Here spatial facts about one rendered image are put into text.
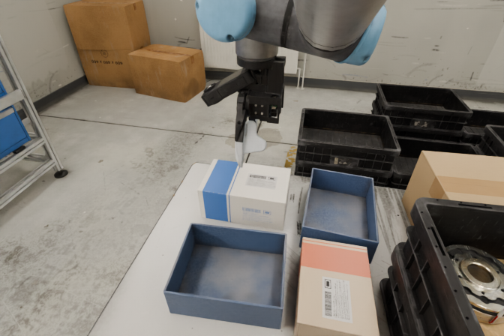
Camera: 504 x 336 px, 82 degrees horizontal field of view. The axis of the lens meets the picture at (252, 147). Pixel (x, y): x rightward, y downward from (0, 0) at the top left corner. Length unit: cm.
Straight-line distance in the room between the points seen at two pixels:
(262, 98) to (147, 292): 43
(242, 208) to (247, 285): 16
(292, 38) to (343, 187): 51
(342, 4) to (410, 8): 295
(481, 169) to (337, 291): 41
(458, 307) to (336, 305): 19
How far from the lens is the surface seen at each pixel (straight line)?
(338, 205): 78
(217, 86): 56
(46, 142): 215
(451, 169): 73
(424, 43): 325
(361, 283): 57
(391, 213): 81
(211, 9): 38
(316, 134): 144
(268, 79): 53
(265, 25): 38
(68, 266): 171
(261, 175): 70
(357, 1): 19
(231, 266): 64
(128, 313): 64
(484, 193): 71
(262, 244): 64
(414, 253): 51
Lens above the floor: 124
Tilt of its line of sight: 35 degrees down
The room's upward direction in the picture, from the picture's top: straight up
